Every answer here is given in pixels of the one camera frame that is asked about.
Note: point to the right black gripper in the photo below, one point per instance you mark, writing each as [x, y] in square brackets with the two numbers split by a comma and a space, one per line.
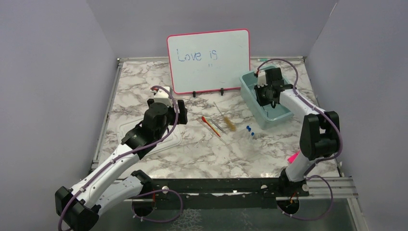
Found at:
[261, 102]

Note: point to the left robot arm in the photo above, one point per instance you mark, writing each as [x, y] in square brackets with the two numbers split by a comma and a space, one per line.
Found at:
[81, 205]

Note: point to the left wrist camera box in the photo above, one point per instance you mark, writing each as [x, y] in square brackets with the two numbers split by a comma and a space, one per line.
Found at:
[161, 96]

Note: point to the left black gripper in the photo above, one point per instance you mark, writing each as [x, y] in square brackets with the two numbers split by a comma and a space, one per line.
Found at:
[182, 117]

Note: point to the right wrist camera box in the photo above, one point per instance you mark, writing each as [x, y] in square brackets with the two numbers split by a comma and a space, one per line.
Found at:
[261, 79]

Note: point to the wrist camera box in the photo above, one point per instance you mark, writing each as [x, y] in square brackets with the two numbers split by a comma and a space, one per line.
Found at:
[161, 96]
[261, 79]

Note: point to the red yellow pipette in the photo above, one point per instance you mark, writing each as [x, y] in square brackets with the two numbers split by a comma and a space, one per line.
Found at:
[211, 127]

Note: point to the pink highlighter marker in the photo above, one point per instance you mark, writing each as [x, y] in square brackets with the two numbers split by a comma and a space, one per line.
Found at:
[293, 157]

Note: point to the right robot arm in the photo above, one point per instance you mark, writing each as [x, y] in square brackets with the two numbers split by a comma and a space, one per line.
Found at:
[320, 133]

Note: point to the black front mounting rail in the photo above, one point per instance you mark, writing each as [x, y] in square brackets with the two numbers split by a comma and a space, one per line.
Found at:
[232, 193]

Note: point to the teal plastic bin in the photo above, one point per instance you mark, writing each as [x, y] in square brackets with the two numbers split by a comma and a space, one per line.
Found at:
[266, 116]

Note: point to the pink framed whiteboard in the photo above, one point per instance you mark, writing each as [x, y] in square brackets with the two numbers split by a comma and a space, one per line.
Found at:
[208, 61]

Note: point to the brown test tube brush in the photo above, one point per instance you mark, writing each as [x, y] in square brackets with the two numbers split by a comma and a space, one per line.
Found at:
[228, 122]

